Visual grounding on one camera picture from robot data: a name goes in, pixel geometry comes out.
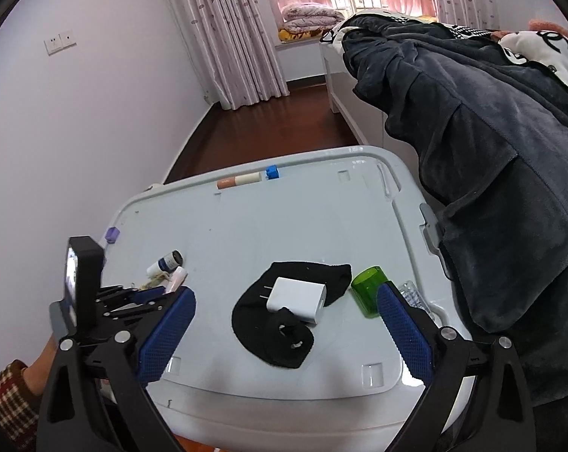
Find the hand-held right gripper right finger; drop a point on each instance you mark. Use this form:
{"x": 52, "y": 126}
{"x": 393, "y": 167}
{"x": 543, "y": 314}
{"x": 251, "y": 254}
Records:
{"x": 406, "y": 334}

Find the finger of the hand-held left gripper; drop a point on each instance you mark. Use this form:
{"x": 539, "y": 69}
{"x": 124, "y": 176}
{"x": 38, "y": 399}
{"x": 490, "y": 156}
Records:
{"x": 133, "y": 311}
{"x": 145, "y": 294}

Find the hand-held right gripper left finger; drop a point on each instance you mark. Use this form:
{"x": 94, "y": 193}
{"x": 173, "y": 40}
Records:
{"x": 166, "y": 334}

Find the white charger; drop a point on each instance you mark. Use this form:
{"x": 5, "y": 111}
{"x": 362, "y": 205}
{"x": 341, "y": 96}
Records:
{"x": 296, "y": 299}

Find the person's left forearm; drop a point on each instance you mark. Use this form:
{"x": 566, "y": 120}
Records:
{"x": 8, "y": 400}

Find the beige small item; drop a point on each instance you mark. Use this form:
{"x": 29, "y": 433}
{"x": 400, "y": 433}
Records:
{"x": 152, "y": 282}

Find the small white tube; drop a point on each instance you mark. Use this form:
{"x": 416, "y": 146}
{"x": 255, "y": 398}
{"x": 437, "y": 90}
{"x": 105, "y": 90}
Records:
{"x": 176, "y": 278}

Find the clear spray bottle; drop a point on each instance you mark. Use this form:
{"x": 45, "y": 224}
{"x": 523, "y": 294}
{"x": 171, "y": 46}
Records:
{"x": 416, "y": 299}

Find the small white dark-capped bottle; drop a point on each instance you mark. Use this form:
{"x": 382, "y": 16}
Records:
{"x": 166, "y": 262}

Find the purple box latch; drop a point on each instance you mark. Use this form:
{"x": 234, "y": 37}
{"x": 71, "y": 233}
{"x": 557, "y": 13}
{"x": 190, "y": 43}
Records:
{"x": 111, "y": 234}

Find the green plastic cup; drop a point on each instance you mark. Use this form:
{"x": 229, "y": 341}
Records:
{"x": 366, "y": 289}

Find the black sock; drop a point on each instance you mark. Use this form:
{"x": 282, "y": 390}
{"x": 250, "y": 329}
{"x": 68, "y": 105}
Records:
{"x": 260, "y": 334}

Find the grey box latch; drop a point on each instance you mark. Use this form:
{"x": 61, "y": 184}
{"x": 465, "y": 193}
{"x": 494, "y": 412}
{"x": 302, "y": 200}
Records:
{"x": 430, "y": 228}

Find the grey plastic storage box lid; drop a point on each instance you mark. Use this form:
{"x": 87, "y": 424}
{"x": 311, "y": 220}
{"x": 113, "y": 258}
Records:
{"x": 265, "y": 226}

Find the beige orange-capped tube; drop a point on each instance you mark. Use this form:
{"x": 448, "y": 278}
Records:
{"x": 239, "y": 181}

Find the blue box latch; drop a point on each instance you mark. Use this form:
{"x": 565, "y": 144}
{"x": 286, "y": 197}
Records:
{"x": 272, "y": 172}

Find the dark grey fleece robe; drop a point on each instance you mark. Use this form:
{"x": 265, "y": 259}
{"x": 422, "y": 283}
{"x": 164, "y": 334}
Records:
{"x": 496, "y": 174}

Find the yellow folded blanket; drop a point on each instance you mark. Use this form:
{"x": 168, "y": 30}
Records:
{"x": 303, "y": 34}

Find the black white checkered cloth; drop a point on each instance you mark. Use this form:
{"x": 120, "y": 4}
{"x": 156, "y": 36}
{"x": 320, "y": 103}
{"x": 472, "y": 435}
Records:
{"x": 470, "y": 31}

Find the white black-trimmed cloth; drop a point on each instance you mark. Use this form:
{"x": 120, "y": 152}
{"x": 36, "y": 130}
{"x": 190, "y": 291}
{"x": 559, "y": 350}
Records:
{"x": 335, "y": 33}

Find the white printed blanket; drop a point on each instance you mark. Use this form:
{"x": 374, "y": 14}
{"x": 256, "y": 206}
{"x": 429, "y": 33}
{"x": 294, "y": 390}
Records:
{"x": 543, "y": 54}

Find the pink folded quilt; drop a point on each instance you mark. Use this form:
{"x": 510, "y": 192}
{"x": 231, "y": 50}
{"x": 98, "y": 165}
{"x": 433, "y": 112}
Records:
{"x": 310, "y": 16}

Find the pink fuzzy cloth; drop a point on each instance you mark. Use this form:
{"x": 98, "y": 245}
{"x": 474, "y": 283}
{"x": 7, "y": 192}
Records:
{"x": 554, "y": 26}

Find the white wall socket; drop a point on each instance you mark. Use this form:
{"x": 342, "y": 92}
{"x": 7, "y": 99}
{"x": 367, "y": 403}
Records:
{"x": 68, "y": 38}
{"x": 53, "y": 44}

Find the white bed frame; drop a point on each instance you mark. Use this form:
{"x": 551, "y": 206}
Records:
{"x": 347, "y": 99}

